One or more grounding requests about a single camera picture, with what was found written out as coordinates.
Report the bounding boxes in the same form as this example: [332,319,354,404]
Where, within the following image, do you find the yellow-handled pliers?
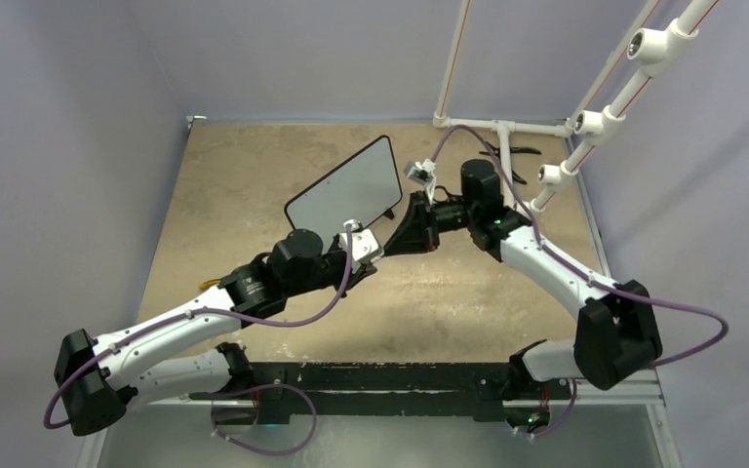
[198,279,220,292]

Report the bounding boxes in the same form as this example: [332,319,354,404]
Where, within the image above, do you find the small black-framed whiteboard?
[284,135,403,248]

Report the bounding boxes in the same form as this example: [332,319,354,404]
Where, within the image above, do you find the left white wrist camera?
[338,219,384,270]

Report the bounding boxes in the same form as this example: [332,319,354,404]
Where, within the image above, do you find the black pliers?
[478,140,542,186]

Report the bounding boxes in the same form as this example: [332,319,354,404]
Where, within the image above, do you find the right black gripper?
[385,190,479,255]

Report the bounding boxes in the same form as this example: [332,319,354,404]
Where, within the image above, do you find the aluminium extrusion frame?
[77,358,683,468]

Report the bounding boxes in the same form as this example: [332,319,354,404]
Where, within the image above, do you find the white PVC pipe frame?
[432,1,718,217]

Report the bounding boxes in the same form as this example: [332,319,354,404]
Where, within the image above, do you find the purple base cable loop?
[211,382,318,456]

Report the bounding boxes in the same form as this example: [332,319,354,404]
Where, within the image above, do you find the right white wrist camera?
[405,159,437,204]

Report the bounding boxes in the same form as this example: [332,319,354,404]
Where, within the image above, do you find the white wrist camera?
[405,159,437,204]
[338,219,384,270]

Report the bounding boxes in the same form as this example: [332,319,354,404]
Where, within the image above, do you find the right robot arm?
[384,159,663,397]

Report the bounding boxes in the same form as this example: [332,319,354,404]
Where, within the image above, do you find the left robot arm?
[43,221,383,437]

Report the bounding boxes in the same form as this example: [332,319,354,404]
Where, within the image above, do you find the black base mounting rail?
[190,362,571,424]

